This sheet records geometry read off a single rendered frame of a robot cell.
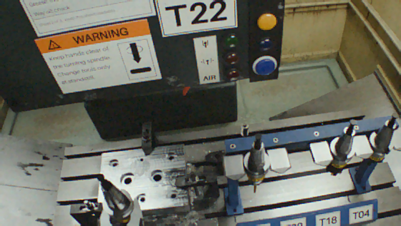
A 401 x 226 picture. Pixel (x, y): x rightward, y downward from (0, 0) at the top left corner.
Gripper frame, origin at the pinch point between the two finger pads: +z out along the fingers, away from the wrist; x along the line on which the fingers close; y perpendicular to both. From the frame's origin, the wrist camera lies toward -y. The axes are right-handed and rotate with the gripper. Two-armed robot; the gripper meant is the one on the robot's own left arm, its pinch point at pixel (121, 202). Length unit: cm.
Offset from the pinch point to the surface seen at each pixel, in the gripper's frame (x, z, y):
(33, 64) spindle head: -2.5, 4.0, -37.7
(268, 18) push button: 31, 3, -40
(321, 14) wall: 87, 107, 35
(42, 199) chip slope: -57, 34, 61
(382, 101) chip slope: 98, 52, 43
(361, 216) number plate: 65, 0, 34
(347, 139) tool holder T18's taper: 53, 8, -1
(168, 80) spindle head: 16.1, 4.0, -30.5
